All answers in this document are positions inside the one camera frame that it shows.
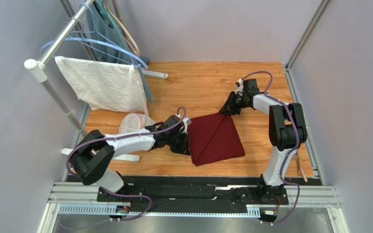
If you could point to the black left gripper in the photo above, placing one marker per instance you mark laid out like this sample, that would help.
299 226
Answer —
184 148

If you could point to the white mesh laundry bag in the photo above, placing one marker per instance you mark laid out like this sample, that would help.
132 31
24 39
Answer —
134 122

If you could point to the wooden handled fork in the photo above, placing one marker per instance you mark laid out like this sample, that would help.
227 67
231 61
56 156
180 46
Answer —
300 168

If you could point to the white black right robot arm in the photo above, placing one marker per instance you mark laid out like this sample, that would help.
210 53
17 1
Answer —
287 132

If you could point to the metal clothes drying rack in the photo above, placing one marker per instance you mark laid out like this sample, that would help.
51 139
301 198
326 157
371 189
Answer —
37 69

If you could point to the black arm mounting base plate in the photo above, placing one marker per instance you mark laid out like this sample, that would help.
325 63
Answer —
190 195

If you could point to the blue wire hanger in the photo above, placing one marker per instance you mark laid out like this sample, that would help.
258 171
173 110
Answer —
49 49

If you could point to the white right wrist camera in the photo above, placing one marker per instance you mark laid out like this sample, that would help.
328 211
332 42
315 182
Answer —
239 85

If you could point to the beige wooden hanger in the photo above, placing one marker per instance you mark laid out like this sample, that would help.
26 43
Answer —
113 9

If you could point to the aluminium frame rail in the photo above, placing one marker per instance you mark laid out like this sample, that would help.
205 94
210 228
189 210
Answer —
313 208

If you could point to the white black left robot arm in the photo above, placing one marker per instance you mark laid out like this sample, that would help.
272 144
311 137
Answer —
89 160

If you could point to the dark red cloth napkin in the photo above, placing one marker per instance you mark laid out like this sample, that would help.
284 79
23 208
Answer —
213 138

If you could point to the teal garment on hanger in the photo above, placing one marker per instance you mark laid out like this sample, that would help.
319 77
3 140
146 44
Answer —
103 28

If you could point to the white towel on rack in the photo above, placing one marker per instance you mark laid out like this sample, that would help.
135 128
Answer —
106 86

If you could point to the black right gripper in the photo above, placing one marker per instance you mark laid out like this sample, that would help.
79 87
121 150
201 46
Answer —
233 103

